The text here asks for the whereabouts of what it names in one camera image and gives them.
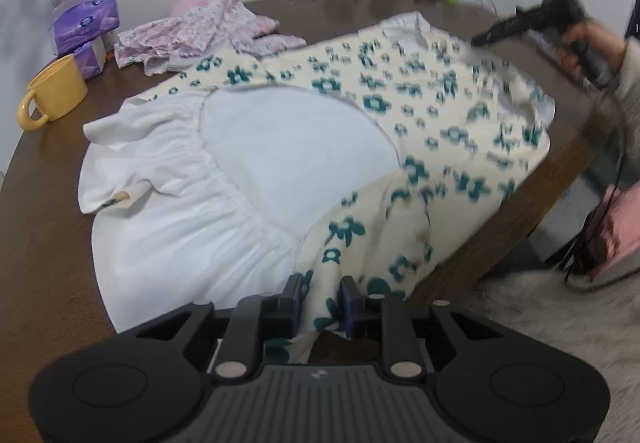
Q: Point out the purple tissue pack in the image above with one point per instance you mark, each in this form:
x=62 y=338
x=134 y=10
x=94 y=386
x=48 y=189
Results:
x=87 y=23
x=90 y=58

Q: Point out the yellow mug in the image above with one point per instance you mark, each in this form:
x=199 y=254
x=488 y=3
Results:
x=57 y=88

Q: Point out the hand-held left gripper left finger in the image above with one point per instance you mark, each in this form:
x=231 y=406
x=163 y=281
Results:
x=295 y=295

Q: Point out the person's right hand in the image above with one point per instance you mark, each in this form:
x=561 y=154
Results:
x=600 y=35

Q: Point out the cream green floral dress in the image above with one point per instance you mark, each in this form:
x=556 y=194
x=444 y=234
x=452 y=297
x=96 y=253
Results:
x=450 y=123

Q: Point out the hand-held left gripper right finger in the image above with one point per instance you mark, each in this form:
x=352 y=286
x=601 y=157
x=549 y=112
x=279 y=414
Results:
x=350 y=308

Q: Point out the pink floral garment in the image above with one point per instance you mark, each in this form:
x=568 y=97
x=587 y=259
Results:
x=210 y=23

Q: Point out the pink cloth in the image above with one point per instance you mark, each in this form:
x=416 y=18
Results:
x=617 y=228

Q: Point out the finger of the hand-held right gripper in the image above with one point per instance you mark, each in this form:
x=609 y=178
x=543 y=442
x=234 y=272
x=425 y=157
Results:
x=510 y=25

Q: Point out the person's right forearm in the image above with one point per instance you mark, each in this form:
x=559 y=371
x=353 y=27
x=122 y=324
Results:
x=630 y=83

